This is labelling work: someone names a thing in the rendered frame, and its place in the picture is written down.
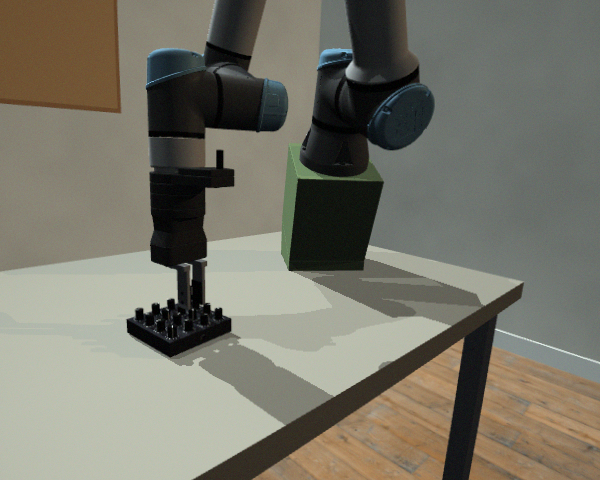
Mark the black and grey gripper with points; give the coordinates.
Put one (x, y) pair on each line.
(177, 197)

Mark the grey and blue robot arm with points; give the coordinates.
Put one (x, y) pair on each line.
(379, 94)

